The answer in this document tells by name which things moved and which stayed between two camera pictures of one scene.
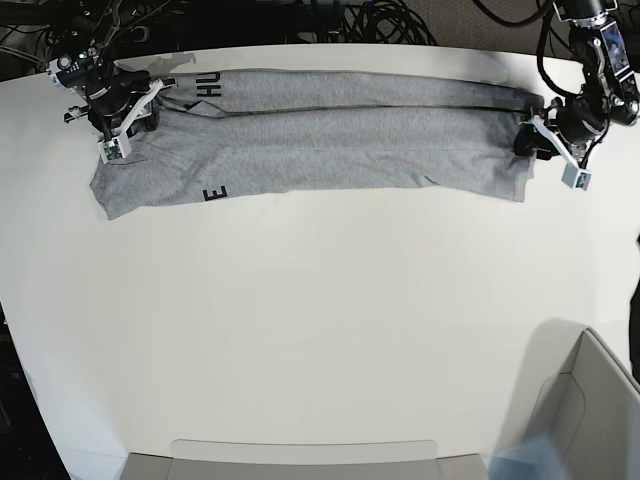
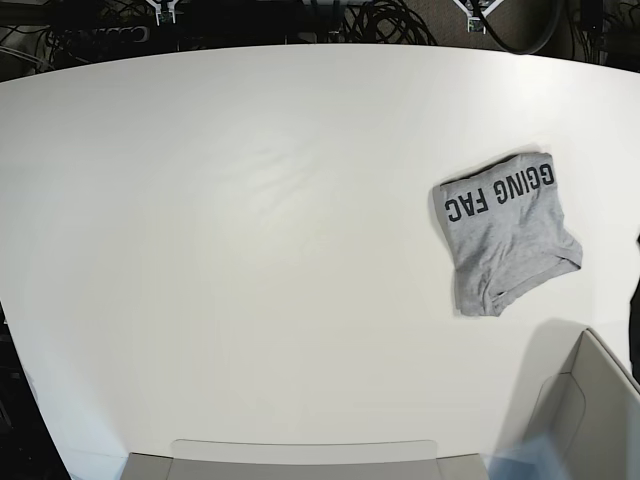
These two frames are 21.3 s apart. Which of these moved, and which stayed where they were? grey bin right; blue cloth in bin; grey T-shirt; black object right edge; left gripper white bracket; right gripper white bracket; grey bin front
Moved: grey T-shirt; right gripper white bracket; left gripper white bracket
Stayed: grey bin right; grey bin front; blue cloth in bin; black object right edge
